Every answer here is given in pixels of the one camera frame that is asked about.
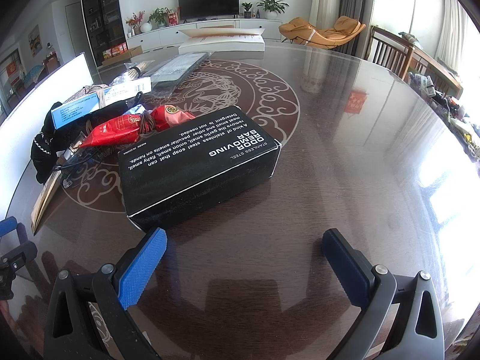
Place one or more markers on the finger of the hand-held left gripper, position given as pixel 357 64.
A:
pixel 20 254
pixel 7 227

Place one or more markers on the red gift box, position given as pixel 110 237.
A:
pixel 173 18

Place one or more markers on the white sheer curtain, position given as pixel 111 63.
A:
pixel 324 0

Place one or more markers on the white flat box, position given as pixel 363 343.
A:
pixel 221 47

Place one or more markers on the framed wall painting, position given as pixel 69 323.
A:
pixel 33 41

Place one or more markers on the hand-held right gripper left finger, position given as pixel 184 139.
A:
pixel 142 266

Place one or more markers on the orange lounge chair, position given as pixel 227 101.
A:
pixel 330 33

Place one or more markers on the round white vase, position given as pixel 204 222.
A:
pixel 146 27

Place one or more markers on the wooden chair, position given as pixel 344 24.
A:
pixel 390 50

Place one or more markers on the large white panel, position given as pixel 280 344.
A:
pixel 56 82

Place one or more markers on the red pink snack packet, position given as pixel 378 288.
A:
pixel 168 116

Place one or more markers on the bagged grey phone case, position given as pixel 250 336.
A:
pixel 176 68

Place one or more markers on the bundle of wooden sticks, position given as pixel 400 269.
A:
pixel 137 69

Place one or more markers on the black television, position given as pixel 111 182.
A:
pixel 208 3

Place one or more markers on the red flower vase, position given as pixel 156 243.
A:
pixel 135 22

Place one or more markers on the brown cardboard envelope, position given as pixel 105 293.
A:
pixel 43 202

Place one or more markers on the clear plastic piece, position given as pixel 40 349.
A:
pixel 77 165

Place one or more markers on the black knit cloth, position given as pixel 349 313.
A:
pixel 45 146

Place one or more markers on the cardboard box of orange packets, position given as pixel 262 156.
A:
pixel 120 54

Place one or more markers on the white door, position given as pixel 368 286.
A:
pixel 74 26

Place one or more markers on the blue white ointment box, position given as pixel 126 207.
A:
pixel 75 114

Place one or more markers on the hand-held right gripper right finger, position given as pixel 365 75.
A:
pixel 347 270

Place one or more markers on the white TV cabinet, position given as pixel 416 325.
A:
pixel 165 35

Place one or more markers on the large leafy potted plant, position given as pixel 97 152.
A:
pixel 272 7

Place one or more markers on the red paper door sign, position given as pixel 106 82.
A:
pixel 11 69

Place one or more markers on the small potted plant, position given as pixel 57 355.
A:
pixel 247 11

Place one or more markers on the bushy green potted plant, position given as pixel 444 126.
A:
pixel 159 17

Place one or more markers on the clear bag of cotton swabs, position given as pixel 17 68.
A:
pixel 120 79

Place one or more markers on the dark glass display cabinet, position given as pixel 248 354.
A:
pixel 101 18

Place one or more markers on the cardboard sheet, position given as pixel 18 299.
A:
pixel 225 34

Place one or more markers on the black printed box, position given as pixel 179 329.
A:
pixel 195 165

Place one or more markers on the grey curtain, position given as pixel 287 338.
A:
pixel 354 3

